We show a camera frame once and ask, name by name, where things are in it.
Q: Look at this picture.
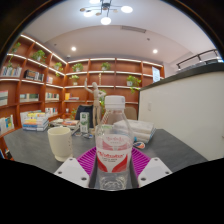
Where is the stack of colourful books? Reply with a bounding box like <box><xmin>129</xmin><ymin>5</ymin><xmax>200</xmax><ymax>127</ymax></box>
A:
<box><xmin>21</xmin><ymin>112</ymin><xmax>49</xmax><ymax>132</ymax></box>

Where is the branched ceiling lamp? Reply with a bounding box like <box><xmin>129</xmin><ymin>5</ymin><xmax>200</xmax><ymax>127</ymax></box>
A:
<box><xmin>79</xmin><ymin>0</ymin><xmax>134</xmax><ymax>26</ymax></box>

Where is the tan upholstered chair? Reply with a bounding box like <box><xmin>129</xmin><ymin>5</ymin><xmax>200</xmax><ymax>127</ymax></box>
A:
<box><xmin>123</xmin><ymin>106</ymin><xmax>138</xmax><ymax>122</ymax></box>

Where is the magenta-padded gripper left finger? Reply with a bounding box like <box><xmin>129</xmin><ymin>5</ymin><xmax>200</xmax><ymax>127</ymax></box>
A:
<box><xmin>53</xmin><ymin>147</ymin><xmax>98</xmax><ymax>189</ymax></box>

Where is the ceiling air vent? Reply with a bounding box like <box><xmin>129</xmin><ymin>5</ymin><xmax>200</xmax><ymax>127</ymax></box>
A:
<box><xmin>120</xmin><ymin>24</ymin><xmax>147</xmax><ymax>34</ymax></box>

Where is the cream ribbed cup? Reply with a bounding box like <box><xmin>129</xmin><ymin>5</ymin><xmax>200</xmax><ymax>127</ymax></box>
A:
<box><xmin>47</xmin><ymin>126</ymin><xmax>73</xmax><ymax>163</ymax></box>

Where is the black ceiling track rail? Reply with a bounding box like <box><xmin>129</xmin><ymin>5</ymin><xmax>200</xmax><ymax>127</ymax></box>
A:
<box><xmin>176</xmin><ymin>48</ymin><xmax>221</xmax><ymax>70</ymax></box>

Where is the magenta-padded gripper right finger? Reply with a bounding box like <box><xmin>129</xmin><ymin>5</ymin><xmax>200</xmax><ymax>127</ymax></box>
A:
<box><xmin>130</xmin><ymin>147</ymin><xmax>173</xmax><ymax>188</ymax></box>

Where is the flat pile of magazines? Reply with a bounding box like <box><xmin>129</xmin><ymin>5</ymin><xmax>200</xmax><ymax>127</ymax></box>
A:
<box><xmin>49</xmin><ymin>118</ymin><xmax>81</xmax><ymax>129</ymax></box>

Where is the wooden shelf unit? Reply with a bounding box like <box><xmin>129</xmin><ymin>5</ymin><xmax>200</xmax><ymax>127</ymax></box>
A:
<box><xmin>0</xmin><ymin>31</ymin><xmax>165</xmax><ymax>161</ymax></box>

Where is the stack of white books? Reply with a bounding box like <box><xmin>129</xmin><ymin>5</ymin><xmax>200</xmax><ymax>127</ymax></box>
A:
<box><xmin>113</xmin><ymin>119</ymin><xmax>157</xmax><ymax>144</ymax></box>

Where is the clear water bottle red label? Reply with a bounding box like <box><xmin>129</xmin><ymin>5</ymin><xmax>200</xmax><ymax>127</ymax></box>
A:
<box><xmin>94</xmin><ymin>95</ymin><xmax>135</xmax><ymax>191</ymax></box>

